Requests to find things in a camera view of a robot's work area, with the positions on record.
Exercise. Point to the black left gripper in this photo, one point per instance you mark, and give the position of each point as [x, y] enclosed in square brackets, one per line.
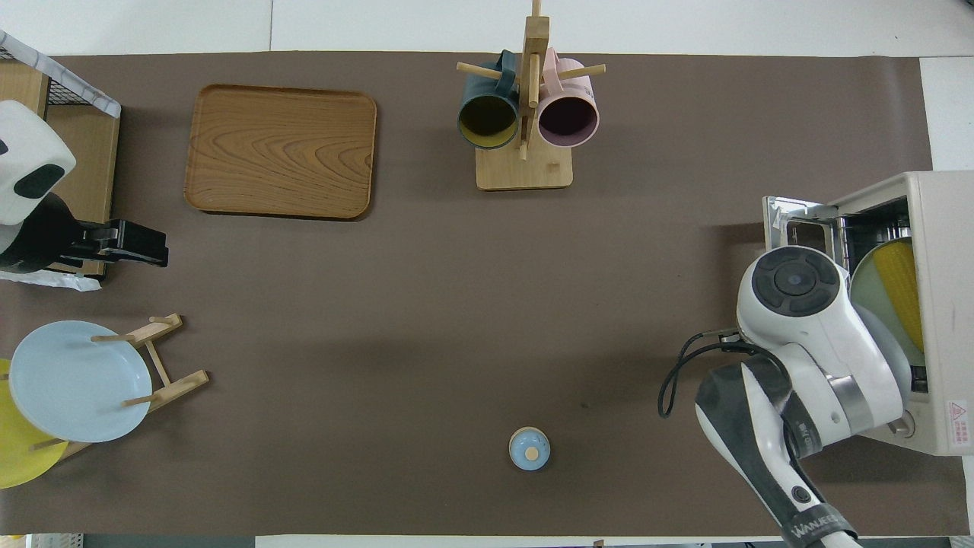
[103, 243]

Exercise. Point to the pale green plate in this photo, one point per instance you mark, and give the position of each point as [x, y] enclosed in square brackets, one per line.
[867, 297]

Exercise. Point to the yellow corn cob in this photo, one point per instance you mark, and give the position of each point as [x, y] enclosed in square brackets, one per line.
[902, 289]

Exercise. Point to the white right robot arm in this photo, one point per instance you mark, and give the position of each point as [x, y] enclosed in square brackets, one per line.
[806, 327]

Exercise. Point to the beige toaster oven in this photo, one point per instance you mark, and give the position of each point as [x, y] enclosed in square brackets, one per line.
[947, 304]

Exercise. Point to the wooden plate rack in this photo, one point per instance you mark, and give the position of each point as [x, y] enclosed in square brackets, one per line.
[179, 384]

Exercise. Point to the light blue plate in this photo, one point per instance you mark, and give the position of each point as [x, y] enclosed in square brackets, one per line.
[76, 380]

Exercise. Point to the brown wooden tray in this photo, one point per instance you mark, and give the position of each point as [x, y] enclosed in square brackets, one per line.
[281, 152]

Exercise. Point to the brown table mat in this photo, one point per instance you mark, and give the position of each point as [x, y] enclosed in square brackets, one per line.
[380, 342]

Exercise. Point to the yellow plate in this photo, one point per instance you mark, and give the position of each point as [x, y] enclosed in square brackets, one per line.
[19, 457]

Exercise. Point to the dark teal mug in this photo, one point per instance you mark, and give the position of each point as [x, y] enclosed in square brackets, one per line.
[487, 122]

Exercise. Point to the wooden mug tree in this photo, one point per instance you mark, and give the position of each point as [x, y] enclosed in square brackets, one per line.
[525, 171]

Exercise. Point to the pink mug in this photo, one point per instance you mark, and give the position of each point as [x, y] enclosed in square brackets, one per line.
[568, 122]

